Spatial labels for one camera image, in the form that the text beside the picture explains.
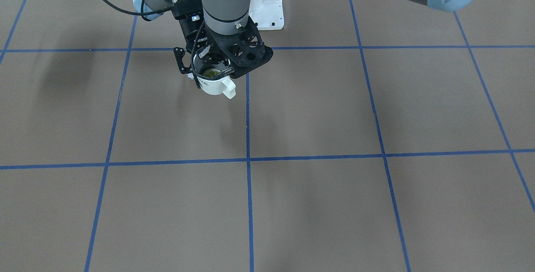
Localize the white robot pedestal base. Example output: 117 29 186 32
249 0 285 31

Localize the white ceramic mug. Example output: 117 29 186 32
193 55 236 99

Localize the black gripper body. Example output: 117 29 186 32
172 0 208 53
206 17 274 79

